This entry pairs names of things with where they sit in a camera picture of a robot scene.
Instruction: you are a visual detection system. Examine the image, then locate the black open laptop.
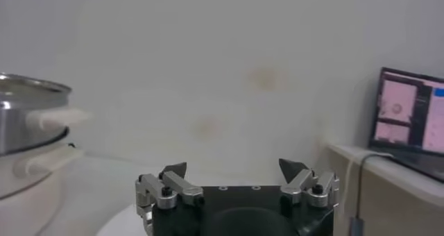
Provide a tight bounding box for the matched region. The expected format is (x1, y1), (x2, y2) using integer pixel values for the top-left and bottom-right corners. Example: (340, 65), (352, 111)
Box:
(368, 67), (444, 185)

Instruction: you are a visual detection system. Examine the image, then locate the white round plate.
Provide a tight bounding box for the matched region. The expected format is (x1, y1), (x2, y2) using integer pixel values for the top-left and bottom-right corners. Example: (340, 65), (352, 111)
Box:
(95, 202), (153, 236)

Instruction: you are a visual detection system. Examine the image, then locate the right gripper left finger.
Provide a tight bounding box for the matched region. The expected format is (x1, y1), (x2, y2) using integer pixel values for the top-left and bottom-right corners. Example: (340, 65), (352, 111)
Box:
(135, 161), (205, 210)

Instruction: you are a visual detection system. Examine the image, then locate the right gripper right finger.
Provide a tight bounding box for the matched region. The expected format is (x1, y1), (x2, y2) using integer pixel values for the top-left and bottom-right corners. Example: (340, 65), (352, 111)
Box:
(278, 158), (341, 209)

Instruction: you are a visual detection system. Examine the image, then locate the black cable with adapter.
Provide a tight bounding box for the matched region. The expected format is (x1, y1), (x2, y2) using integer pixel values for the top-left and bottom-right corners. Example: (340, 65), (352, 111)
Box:
(348, 153), (393, 236)

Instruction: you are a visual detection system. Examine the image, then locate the white side desk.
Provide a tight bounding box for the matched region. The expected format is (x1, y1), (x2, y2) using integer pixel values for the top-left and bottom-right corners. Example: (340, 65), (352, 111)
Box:
(324, 143), (444, 236)

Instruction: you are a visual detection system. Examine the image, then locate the stainless steel steamer basket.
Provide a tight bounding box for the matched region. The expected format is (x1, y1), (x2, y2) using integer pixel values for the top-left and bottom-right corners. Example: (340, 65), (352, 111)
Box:
(0, 72), (94, 157)

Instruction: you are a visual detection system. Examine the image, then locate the white flat cable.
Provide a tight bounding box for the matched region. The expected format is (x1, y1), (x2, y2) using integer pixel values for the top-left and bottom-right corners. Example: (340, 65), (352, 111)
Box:
(341, 150), (395, 217)

